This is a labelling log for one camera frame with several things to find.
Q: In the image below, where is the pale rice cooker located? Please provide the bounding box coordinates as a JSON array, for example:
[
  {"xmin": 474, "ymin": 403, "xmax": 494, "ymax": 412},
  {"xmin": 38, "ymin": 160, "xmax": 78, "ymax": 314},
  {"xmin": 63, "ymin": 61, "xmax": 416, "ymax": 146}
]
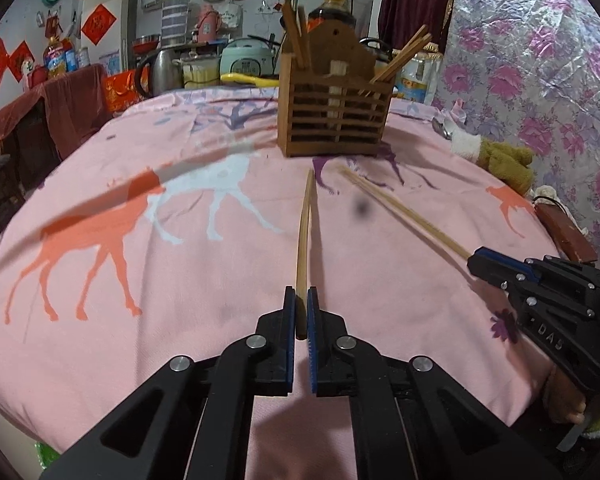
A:
[{"xmin": 219, "ymin": 37, "xmax": 276, "ymax": 79}]

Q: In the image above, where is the olive green towel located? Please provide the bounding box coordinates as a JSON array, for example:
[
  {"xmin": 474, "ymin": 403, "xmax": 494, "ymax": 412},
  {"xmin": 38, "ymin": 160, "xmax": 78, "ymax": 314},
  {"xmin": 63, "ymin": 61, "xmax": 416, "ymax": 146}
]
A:
[{"xmin": 477, "ymin": 140, "xmax": 536, "ymax": 197}]

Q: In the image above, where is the floral foil sheet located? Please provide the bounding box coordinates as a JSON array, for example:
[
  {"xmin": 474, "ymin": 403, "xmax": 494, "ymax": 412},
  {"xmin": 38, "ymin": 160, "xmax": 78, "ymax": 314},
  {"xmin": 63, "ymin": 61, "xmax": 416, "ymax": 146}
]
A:
[{"xmin": 430, "ymin": 0, "xmax": 600, "ymax": 261}]

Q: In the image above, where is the cabinet with red cloth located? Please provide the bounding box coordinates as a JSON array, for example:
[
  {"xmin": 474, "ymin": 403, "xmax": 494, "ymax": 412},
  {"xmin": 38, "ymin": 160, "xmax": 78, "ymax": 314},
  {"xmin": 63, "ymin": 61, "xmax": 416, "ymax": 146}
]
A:
[{"xmin": 0, "ymin": 64, "xmax": 114, "ymax": 162}]

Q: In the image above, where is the bunch of wooden chopsticks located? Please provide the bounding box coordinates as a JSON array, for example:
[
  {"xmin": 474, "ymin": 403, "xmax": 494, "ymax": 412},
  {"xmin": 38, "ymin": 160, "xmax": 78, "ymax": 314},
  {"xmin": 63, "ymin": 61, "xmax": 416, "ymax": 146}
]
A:
[{"xmin": 281, "ymin": 2, "xmax": 432, "ymax": 96}]

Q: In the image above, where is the soy sauce bottle yellow cap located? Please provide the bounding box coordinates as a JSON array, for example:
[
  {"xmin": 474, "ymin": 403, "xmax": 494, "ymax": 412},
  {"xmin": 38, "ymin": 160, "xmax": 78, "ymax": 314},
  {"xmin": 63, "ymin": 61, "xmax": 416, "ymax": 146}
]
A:
[{"xmin": 307, "ymin": 0, "xmax": 357, "ymax": 36}]

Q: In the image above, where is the yellow handled utensil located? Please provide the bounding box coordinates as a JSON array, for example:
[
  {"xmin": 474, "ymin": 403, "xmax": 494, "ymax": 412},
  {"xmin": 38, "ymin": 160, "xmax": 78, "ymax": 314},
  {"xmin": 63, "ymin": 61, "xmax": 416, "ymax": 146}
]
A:
[{"xmin": 220, "ymin": 72, "xmax": 281, "ymax": 89}]

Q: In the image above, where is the red orange package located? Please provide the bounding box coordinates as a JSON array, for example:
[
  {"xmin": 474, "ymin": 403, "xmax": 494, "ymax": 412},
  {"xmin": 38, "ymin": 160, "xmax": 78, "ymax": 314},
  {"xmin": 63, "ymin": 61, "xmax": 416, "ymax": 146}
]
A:
[{"xmin": 102, "ymin": 71, "xmax": 149, "ymax": 112}]

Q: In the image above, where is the white cloth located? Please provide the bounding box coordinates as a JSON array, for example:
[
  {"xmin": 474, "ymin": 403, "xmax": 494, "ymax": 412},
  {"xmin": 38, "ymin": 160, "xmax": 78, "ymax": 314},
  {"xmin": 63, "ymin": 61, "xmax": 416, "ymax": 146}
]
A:
[{"xmin": 452, "ymin": 127, "xmax": 482, "ymax": 162}]

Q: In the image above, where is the brown slatted chopstick holder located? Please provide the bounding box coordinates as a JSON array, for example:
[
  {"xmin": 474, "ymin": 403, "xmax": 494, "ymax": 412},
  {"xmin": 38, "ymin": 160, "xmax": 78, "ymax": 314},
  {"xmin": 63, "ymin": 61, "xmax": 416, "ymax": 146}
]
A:
[{"xmin": 277, "ymin": 20, "xmax": 396, "ymax": 159}]

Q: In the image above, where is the cream pot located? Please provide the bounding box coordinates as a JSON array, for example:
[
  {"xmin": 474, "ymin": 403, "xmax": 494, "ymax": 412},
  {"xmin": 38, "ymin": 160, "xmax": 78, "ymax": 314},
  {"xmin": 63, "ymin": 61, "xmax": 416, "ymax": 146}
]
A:
[{"xmin": 180, "ymin": 52, "xmax": 221, "ymax": 89}]

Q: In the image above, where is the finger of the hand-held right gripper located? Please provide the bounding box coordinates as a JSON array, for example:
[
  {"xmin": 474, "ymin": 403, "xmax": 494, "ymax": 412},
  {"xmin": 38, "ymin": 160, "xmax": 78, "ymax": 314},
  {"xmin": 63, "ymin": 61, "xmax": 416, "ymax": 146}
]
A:
[
  {"xmin": 502, "ymin": 255, "xmax": 600, "ymax": 292},
  {"xmin": 467, "ymin": 247, "xmax": 596, "ymax": 322}
]

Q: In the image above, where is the red diamond paper sign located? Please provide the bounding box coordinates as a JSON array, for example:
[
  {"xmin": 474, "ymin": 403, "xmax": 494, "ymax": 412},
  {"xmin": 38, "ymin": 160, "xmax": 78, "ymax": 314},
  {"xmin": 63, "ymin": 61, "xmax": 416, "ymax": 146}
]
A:
[
  {"xmin": 81, "ymin": 4, "xmax": 117, "ymax": 45},
  {"xmin": 7, "ymin": 40, "xmax": 36, "ymax": 81}
]

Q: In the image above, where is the cooking oil bottle blue label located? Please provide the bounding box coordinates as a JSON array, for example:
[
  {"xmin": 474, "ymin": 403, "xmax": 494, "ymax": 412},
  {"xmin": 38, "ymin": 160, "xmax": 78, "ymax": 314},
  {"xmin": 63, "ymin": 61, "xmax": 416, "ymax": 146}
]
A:
[{"xmin": 44, "ymin": 36, "xmax": 69, "ymax": 79}]

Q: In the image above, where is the green striped thermos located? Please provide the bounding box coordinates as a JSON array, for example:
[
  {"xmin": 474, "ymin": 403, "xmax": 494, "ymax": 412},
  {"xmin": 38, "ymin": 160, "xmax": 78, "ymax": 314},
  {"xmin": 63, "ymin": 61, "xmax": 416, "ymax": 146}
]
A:
[{"xmin": 161, "ymin": 0, "xmax": 191, "ymax": 47}]

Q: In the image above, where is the cream knitted cloth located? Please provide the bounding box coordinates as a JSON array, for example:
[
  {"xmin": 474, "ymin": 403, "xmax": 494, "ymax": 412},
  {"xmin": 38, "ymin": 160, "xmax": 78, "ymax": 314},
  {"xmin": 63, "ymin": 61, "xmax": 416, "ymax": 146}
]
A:
[{"xmin": 530, "ymin": 185, "xmax": 561, "ymax": 206}]

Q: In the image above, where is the dark red curtain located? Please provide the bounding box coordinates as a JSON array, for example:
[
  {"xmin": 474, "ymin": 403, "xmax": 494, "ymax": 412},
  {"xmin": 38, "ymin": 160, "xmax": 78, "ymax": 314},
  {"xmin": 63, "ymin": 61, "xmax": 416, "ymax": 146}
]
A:
[{"xmin": 380, "ymin": 0, "xmax": 459, "ymax": 52}]

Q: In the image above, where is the green plastic bag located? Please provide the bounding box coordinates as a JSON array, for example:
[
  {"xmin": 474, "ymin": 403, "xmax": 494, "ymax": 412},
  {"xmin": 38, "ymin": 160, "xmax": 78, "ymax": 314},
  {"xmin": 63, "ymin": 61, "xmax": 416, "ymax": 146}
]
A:
[{"xmin": 32, "ymin": 441, "xmax": 61, "ymax": 469}]

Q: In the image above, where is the pink printed tablecloth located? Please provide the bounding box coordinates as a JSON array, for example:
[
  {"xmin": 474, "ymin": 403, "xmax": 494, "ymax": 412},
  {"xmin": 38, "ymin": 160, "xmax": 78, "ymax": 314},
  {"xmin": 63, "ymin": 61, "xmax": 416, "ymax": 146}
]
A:
[{"xmin": 0, "ymin": 85, "xmax": 588, "ymax": 480}]

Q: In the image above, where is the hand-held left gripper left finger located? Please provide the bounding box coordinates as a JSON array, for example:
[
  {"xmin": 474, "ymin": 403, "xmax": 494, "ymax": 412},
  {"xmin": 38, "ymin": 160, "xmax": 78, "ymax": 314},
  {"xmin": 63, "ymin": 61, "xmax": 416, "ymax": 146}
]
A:
[{"xmin": 39, "ymin": 285, "xmax": 298, "ymax": 480}]

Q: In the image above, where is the stainless steel kettle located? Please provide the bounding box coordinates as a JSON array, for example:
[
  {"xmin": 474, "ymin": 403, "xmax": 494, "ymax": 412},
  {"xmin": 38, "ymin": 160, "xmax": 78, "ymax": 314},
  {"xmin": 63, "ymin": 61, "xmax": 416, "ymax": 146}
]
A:
[{"xmin": 135, "ymin": 49, "xmax": 184, "ymax": 99}]

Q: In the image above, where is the slim wooden chopstick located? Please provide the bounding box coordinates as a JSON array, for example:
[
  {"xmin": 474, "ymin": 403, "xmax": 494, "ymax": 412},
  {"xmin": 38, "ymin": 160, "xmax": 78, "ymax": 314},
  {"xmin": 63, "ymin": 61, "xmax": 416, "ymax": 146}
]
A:
[
  {"xmin": 340, "ymin": 166, "xmax": 474, "ymax": 261},
  {"xmin": 295, "ymin": 170, "xmax": 315, "ymax": 339}
]

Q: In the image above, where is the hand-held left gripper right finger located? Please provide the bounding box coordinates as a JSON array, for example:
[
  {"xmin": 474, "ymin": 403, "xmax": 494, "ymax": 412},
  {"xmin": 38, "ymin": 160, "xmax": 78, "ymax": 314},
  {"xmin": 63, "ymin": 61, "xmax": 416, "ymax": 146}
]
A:
[{"xmin": 307, "ymin": 286, "xmax": 564, "ymax": 480}]

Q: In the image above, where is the white refrigerator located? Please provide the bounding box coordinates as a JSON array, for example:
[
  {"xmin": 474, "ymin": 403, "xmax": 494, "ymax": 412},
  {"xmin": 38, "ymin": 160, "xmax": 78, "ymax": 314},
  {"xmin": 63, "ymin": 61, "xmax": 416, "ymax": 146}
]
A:
[{"xmin": 79, "ymin": 0, "xmax": 139, "ymax": 75}]

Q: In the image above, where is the pink thermos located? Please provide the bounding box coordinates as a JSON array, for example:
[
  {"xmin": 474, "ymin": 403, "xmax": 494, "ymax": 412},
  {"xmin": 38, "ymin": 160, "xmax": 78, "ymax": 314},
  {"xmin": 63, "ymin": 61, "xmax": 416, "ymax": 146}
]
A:
[{"xmin": 195, "ymin": 4, "xmax": 222, "ymax": 44}]

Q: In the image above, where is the oil bottle gold cap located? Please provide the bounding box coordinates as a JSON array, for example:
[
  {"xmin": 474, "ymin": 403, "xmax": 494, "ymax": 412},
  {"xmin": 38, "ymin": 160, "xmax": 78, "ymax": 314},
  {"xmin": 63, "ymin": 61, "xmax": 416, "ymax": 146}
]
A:
[{"xmin": 395, "ymin": 45, "xmax": 444, "ymax": 104}]

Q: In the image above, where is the person's right hand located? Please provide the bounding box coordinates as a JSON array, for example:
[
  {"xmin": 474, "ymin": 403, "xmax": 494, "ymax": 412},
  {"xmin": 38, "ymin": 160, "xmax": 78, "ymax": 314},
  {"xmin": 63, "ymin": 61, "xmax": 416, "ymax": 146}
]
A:
[{"xmin": 544, "ymin": 366, "xmax": 589, "ymax": 426}]

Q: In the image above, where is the brown case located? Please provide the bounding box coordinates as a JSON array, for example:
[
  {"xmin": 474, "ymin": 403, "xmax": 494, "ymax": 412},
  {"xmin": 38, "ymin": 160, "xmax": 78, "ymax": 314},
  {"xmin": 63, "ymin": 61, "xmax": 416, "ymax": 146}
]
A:
[{"xmin": 535, "ymin": 200, "xmax": 599, "ymax": 264}]

